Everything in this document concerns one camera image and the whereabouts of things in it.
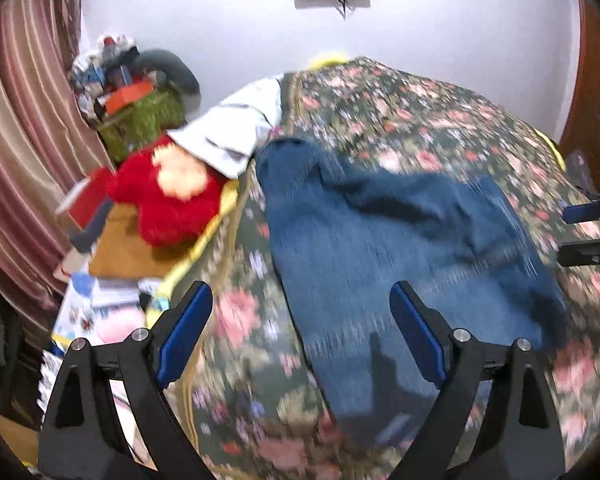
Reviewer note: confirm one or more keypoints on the white cloth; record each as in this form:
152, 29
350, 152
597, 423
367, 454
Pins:
225, 120

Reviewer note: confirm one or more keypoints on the orange box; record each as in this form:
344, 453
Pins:
127, 96

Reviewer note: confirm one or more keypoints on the brown cardboard sheet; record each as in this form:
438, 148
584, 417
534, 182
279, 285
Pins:
125, 255

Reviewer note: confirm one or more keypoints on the green woven basket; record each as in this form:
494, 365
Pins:
140, 120

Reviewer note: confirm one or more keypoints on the blue denim jeans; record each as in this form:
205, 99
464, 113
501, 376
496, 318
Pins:
380, 235

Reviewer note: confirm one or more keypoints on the red plush toy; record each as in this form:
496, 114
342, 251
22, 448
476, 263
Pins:
170, 215

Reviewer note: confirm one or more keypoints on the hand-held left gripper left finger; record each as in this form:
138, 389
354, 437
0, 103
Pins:
185, 330

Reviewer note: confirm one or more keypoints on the red flat box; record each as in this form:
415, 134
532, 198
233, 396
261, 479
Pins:
87, 197

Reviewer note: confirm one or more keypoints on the brown wooden door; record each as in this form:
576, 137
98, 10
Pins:
595, 85

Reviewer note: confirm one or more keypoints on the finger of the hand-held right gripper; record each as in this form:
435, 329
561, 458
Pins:
580, 255
582, 212

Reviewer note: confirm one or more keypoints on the pink striped curtain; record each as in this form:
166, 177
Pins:
25, 110

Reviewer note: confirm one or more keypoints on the pile of printed books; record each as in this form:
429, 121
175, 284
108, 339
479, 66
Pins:
95, 300

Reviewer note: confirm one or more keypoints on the floral bed blanket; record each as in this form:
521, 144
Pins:
405, 100

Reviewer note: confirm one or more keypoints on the pile of small toys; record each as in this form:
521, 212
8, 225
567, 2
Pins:
100, 65

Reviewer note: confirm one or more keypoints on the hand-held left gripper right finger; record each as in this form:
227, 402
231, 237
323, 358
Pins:
420, 335

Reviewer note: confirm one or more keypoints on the grey plush toy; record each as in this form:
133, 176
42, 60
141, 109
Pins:
175, 67

